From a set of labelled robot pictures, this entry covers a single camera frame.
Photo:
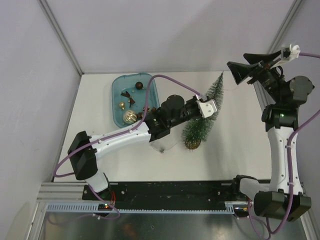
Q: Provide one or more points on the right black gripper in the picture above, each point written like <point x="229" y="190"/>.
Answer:
<point x="240" y="71"/>

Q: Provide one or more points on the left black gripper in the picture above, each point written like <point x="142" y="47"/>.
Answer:
<point x="193" y="101"/>

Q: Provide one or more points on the small green christmas tree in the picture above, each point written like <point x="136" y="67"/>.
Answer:
<point x="197" y="131"/>

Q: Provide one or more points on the clear light string battery box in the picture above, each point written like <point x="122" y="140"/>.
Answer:
<point x="158" y="146"/>

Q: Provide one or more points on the white gold striped bauble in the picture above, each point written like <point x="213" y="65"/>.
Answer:
<point x="129" y="117"/>

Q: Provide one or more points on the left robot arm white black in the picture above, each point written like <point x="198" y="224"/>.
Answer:
<point x="86" y="150"/>

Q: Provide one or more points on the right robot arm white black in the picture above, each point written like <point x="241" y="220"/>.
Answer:
<point x="283" y="198"/>

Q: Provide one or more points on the pine cone ornament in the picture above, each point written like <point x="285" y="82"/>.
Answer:
<point x="146" y="109"/>

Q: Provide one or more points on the dark brown bauble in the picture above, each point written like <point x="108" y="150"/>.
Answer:
<point x="139" y="85"/>

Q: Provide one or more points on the blue plastic tray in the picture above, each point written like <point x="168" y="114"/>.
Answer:
<point x="127" y="83"/>

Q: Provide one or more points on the brown ribbon bow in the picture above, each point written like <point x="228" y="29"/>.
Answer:
<point x="130" y="98"/>

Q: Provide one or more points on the small gold bauble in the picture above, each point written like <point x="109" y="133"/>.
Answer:
<point x="122" y="105"/>

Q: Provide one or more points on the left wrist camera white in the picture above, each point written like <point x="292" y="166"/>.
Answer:
<point x="207" y="108"/>

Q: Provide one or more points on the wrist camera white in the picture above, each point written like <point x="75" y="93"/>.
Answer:
<point x="207" y="108"/>
<point x="289" y="52"/>

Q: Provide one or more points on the right aluminium frame post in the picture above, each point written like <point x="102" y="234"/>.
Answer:
<point x="285" y="25"/>

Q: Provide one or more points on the aluminium frame post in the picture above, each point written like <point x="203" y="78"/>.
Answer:
<point x="285" y="25"/>
<point x="45" y="7"/>

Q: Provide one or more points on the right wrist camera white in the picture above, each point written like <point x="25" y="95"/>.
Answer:
<point x="289" y="52"/>

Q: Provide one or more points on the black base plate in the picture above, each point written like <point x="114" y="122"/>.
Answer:
<point x="125" y="190"/>

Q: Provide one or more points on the left aluminium frame post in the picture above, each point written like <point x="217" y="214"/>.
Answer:
<point x="45" y="7"/>

